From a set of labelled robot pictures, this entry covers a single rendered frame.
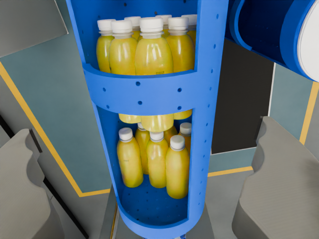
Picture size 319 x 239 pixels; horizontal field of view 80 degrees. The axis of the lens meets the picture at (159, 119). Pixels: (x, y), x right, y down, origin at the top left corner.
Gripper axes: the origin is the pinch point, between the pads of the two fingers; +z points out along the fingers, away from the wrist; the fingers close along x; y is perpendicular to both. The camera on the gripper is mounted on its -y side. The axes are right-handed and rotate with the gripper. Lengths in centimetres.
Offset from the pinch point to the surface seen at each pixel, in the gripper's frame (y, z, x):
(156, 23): -3.0, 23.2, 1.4
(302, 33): 2, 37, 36
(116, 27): -2.2, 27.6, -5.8
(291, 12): -2, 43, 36
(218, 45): 0.7, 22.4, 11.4
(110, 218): 105, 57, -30
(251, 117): 81, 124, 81
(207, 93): 8.4, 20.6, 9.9
